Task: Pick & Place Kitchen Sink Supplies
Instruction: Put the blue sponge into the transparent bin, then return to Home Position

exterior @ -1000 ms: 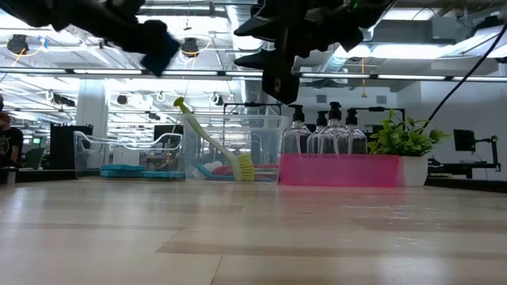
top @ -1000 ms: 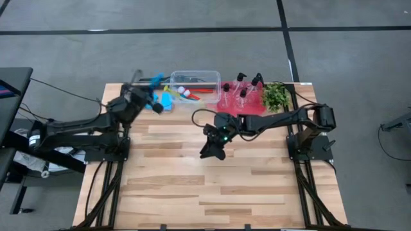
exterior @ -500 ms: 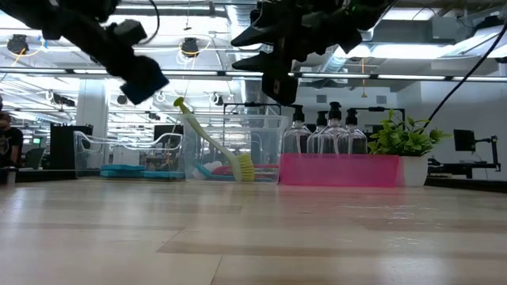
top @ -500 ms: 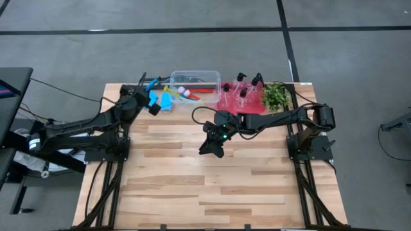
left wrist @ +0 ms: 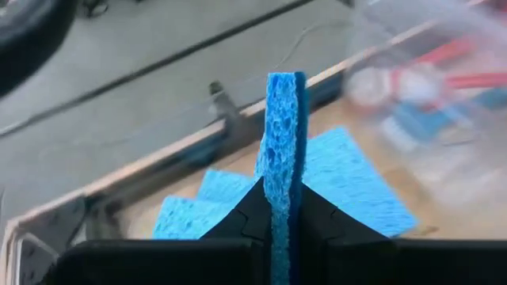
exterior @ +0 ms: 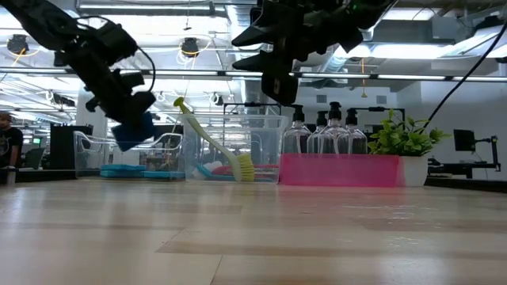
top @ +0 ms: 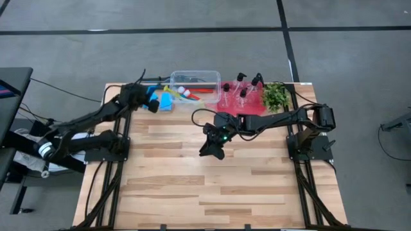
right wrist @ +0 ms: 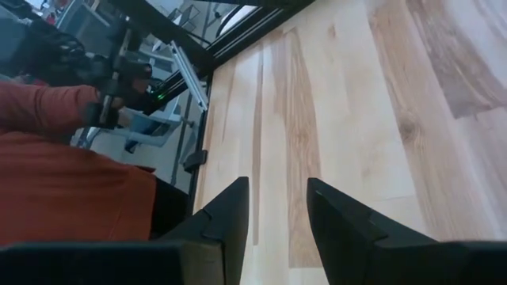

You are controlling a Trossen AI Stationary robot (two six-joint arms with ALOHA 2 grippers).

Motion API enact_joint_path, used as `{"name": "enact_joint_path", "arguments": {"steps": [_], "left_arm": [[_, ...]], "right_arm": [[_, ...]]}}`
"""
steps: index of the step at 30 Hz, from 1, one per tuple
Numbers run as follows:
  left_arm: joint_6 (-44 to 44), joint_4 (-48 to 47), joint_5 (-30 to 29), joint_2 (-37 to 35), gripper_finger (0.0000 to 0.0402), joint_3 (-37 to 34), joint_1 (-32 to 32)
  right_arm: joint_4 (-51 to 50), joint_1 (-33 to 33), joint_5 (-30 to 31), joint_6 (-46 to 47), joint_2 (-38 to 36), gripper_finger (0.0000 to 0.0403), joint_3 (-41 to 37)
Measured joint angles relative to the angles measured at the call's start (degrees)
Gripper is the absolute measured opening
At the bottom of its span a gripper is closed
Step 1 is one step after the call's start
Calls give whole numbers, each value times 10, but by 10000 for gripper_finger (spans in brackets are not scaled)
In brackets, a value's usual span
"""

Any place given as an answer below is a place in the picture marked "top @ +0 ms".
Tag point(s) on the black beam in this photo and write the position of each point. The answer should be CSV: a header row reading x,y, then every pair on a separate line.
x,y
19,144

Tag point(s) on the green dish brush yellow bristles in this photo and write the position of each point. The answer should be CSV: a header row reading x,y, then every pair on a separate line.
x,y
175,94

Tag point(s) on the black edge clamp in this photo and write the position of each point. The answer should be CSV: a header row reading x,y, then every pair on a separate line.
x,y
163,227
248,227

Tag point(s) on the white plastic bag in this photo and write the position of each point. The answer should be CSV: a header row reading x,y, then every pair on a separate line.
x,y
29,160

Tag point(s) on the laptop screen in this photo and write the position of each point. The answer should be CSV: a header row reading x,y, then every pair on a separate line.
x,y
6,91

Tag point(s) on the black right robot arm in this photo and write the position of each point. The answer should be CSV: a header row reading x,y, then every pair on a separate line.
x,y
276,120

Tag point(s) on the red dish brush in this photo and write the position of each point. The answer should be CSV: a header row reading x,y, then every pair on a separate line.
x,y
192,95
202,90

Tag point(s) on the clear pump soap bottle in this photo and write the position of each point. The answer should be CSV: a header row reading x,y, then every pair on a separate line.
x,y
226,87
243,93
241,77
255,81

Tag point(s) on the green plant in white pot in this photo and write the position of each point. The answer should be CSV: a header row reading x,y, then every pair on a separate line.
x,y
274,96

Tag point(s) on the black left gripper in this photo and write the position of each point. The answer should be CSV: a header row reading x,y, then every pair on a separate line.
x,y
133,94

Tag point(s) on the clear plastic bin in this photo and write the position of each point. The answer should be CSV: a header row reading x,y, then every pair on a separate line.
x,y
208,78

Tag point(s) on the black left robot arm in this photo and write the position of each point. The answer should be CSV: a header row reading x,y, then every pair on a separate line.
x,y
90,118

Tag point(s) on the black side desk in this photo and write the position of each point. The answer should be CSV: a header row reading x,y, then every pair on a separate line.
x,y
17,77

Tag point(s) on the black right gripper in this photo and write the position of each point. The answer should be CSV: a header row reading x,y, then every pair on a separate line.
x,y
221,126

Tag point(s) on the pink plastic tray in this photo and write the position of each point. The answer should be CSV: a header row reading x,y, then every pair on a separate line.
x,y
253,110

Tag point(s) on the grey chair base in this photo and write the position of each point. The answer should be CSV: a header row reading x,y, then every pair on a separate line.
x,y
398,123

